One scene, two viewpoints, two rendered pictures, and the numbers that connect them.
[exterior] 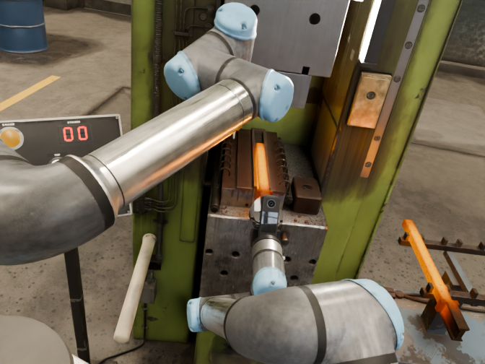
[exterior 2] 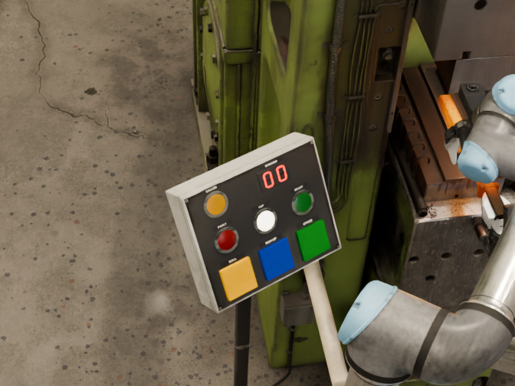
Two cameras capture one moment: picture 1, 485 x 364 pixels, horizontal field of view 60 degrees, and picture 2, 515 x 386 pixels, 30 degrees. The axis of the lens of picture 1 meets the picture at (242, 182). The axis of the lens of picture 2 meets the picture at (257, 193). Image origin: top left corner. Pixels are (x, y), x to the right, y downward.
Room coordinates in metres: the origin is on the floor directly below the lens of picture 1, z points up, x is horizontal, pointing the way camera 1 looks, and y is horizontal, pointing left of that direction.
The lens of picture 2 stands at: (-0.47, 0.65, 2.66)
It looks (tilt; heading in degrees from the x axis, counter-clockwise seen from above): 47 degrees down; 353
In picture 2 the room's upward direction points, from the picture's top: 3 degrees clockwise
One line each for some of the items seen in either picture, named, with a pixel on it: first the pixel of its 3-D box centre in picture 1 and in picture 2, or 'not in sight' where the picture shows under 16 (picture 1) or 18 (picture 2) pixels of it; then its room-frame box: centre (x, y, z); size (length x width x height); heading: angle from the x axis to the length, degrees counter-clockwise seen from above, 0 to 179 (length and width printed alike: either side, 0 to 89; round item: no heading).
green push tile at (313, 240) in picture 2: not in sight; (312, 240); (0.90, 0.36, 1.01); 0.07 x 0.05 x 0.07; 120
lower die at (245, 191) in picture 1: (251, 163); (440, 128); (1.30, -0.02, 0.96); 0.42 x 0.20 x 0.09; 5
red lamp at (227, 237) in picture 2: not in sight; (226, 240); (0.84, 0.56, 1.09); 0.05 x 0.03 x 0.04; 95
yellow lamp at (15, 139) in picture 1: (10, 138); (215, 204); (0.88, 0.58, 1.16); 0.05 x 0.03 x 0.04; 95
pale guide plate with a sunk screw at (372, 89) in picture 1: (368, 100); not in sight; (1.24, -0.34, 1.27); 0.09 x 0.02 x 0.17; 95
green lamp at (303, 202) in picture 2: not in sight; (303, 202); (0.94, 0.39, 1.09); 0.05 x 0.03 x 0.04; 95
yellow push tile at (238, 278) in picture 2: not in sight; (237, 278); (0.80, 0.54, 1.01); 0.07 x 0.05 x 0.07; 120
